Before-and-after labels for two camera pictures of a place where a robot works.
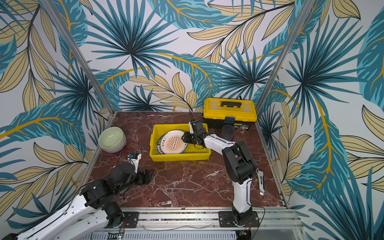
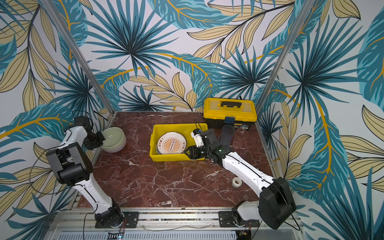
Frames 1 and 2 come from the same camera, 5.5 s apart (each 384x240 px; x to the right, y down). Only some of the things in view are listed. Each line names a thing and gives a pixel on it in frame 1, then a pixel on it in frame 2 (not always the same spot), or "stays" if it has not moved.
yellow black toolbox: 218,112 stays
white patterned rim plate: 171,142 stays
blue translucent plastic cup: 228,131 stays
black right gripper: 192,137 -> 195,151
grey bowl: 121,147 stays
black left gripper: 141,177 -> 96,139
